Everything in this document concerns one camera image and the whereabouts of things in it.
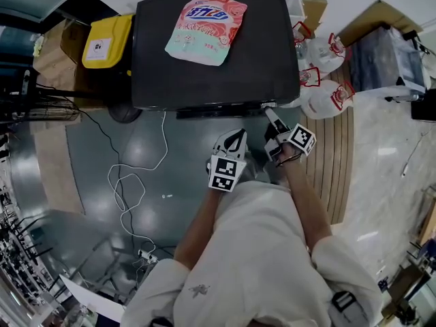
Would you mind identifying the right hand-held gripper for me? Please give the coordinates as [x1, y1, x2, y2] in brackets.
[264, 107, 317, 163]

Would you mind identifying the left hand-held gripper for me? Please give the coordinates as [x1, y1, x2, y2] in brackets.
[206, 129, 249, 193]

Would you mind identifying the black washing machine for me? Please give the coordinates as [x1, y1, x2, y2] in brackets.
[131, 0, 301, 121]

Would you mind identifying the person's left forearm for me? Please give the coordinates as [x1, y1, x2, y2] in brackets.
[173, 189, 224, 270]

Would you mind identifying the person's right forearm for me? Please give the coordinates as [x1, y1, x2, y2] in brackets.
[284, 165, 333, 251]

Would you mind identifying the person's right hand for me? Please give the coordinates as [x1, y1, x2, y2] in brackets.
[275, 142, 303, 170]

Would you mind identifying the black standing fan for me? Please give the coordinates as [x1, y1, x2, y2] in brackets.
[0, 68, 144, 125]

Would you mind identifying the pink detergent pouch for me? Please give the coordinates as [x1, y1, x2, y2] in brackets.
[164, 0, 249, 67]

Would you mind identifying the person's white shirt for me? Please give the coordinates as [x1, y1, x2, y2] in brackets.
[121, 181, 384, 327]

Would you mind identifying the clear plastic box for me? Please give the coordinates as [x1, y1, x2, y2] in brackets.
[285, 0, 306, 25]

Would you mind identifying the small cardboard sheet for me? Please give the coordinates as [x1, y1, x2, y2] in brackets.
[301, 0, 328, 39]

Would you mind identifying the white power strip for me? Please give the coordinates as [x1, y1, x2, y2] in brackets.
[138, 249, 159, 264]

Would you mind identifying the large cardboard sheet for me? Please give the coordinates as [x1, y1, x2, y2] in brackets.
[337, 0, 423, 47]

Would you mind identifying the black box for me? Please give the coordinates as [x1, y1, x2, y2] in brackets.
[411, 89, 436, 122]

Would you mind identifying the yellow lid bin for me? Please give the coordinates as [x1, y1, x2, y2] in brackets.
[80, 14, 134, 78]

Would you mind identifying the long flat cardboard sheet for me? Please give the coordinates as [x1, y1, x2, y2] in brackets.
[32, 123, 86, 216]

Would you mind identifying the brown cardboard box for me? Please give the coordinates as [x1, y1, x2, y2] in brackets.
[32, 18, 93, 91]

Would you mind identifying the white table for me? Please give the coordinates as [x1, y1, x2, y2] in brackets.
[59, 274, 127, 323]

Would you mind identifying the cluttered workbench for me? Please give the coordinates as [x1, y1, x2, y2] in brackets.
[0, 168, 65, 320]

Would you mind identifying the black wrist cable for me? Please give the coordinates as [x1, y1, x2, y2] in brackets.
[275, 150, 302, 169]

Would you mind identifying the clear water jug red handle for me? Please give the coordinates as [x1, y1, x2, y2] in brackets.
[298, 67, 323, 97]
[308, 32, 352, 73]
[292, 20, 316, 61]
[301, 79, 356, 121]

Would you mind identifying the white power cable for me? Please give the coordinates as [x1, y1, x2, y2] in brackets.
[108, 110, 170, 251]

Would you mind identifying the black power cable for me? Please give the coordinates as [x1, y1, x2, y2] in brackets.
[80, 109, 178, 257]

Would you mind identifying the thin grey cable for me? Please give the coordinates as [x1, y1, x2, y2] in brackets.
[401, 133, 425, 178]

